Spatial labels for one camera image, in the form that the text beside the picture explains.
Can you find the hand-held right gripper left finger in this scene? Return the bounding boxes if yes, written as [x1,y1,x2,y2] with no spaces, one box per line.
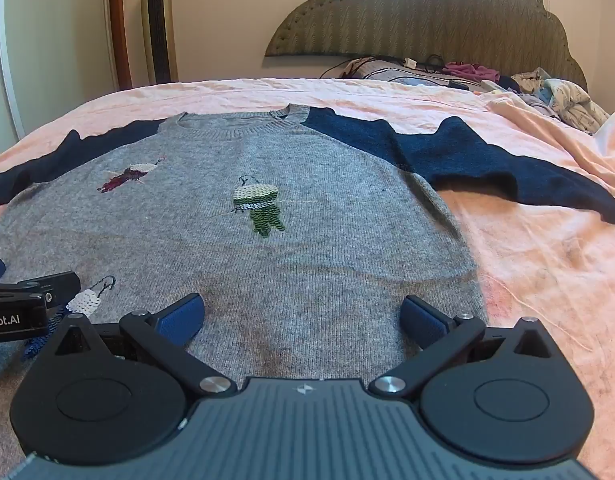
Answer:
[48,292,238,402]

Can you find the brown wooden door frame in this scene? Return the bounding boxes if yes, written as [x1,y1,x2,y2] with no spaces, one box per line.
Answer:
[104,0,134,92]

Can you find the striped olive pillow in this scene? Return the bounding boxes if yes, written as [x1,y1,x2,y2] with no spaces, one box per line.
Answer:
[264,0,588,89]

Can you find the pile of patterned clothes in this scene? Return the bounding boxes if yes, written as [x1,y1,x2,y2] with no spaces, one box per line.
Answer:
[480,66,612,135]

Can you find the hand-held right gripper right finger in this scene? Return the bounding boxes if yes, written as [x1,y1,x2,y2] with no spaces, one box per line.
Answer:
[369,295,564,401]

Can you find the grey striped pillow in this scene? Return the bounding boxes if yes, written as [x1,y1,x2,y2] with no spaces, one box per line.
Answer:
[341,57,471,92]

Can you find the magenta cloth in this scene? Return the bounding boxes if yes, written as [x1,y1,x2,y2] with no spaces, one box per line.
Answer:
[441,61,501,84]

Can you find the pink bed sheet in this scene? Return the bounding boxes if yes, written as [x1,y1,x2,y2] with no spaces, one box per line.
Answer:
[0,77,615,476]

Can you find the grey sweater navy sleeves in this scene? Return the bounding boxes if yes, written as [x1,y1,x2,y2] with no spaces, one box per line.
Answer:
[0,104,615,386]

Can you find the gold tower heater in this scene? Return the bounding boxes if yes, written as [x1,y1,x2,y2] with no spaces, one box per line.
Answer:
[139,0,179,86]

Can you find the white door flower stickers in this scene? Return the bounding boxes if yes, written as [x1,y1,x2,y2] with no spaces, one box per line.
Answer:
[0,0,119,143]

